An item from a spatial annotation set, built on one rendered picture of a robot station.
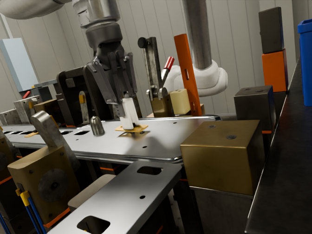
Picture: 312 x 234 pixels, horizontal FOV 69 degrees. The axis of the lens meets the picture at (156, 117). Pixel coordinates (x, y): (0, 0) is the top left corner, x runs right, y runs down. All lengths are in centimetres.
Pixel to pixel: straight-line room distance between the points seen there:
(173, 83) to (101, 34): 86
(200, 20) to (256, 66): 213
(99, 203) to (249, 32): 295
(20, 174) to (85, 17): 31
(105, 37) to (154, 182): 31
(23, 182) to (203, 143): 31
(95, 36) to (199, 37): 71
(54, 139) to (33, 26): 348
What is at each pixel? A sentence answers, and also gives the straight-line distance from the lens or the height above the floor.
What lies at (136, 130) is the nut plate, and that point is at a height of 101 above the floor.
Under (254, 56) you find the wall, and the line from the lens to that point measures 315.
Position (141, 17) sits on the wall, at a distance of 370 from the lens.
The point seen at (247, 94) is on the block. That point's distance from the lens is 37.
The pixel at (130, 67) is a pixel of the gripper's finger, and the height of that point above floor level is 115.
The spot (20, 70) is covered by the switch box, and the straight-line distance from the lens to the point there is 348.
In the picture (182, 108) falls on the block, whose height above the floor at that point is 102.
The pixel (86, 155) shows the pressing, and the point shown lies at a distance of 53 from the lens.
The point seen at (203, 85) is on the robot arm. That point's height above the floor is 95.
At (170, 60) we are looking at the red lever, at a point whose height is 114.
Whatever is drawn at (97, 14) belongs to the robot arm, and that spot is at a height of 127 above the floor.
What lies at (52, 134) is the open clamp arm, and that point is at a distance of 47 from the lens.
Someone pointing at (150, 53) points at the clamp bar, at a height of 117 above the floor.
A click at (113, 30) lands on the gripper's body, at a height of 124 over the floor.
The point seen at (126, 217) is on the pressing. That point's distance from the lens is 29.
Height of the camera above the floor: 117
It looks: 15 degrees down
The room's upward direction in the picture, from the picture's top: 14 degrees counter-clockwise
